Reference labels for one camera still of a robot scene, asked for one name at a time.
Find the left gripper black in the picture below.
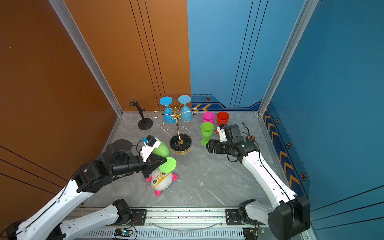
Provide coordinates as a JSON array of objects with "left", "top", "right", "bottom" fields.
[{"left": 113, "top": 152, "right": 168, "bottom": 178}]

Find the green wine glass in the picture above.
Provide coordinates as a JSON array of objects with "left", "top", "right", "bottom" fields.
[
  {"left": 201, "top": 122, "right": 214, "bottom": 146},
  {"left": 153, "top": 142, "right": 177, "bottom": 173}
]

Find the red wine glass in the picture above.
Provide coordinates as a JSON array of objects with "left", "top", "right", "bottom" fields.
[{"left": 216, "top": 112, "right": 230, "bottom": 134}]

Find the pink wine glass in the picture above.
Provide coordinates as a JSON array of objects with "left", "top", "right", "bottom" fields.
[{"left": 202, "top": 112, "right": 216, "bottom": 125}]

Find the light blue wine glass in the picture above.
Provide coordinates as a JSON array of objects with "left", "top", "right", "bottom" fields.
[{"left": 178, "top": 95, "right": 193, "bottom": 122}]

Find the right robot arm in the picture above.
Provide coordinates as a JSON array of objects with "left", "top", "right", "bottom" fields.
[{"left": 204, "top": 124, "right": 311, "bottom": 240}]

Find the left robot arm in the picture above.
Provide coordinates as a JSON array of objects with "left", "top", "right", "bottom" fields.
[{"left": 1, "top": 135, "right": 167, "bottom": 240}]

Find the gold wine glass rack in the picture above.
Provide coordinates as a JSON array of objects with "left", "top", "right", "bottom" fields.
[{"left": 151, "top": 106, "right": 200, "bottom": 154}]

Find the plush toy with glasses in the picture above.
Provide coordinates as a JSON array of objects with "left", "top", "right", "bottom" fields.
[{"left": 146, "top": 172, "right": 178, "bottom": 196}]

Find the orange black tape measure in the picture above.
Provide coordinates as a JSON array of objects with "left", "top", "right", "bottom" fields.
[{"left": 242, "top": 122, "right": 256, "bottom": 142}]

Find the black phone stand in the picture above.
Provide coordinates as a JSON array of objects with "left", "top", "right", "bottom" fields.
[{"left": 130, "top": 101, "right": 153, "bottom": 130}]

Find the left circuit board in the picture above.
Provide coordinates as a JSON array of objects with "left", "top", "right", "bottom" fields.
[{"left": 114, "top": 228, "right": 134, "bottom": 239}]

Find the circuit board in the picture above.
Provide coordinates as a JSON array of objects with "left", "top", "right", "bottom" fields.
[
  {"left": 243, "top": 228, "right": 263, "bottom": 240},
  {"left": 114, "top": 228, "right": 134, "bottom": 239}
]

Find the right circuit board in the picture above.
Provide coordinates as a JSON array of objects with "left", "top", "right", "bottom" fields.
[{"left": 243, "top": 228, "right": 263, "bottom": 240}]

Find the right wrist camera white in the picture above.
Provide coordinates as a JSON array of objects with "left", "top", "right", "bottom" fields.
[{"left": 217, "top": 124, "right": 229, "bottom": 142}]

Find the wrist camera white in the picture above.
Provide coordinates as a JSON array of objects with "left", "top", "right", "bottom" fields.
[
  {"left": 217, "top": 124, "right": 229, "bottom": 142},
  {"left": 140, "top": 135, "right": 161, "bottom": 162}
]

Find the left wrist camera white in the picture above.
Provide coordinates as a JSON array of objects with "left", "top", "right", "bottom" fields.
[{"left": 140, "top": 135, "right": 161, "bottom": 162}]

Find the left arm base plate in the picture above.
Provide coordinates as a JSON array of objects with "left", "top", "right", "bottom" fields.
[{"left": 114, "top": 209, "right": 148, "bottom": 226}]

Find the aluminium front rail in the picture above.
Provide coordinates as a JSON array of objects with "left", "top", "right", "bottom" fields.
[{"left": 53, "top": 206, "right": 319, "bottom": 240}]

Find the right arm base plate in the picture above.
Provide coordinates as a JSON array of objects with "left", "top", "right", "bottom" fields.
[{"left": 225, "top": 208, "right": 264, "bottom": 226}]

